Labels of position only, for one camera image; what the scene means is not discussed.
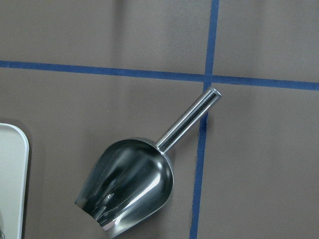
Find steel ice scoop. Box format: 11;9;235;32
75;87;221;239

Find beige plastic tray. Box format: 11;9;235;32
0;123;29;239

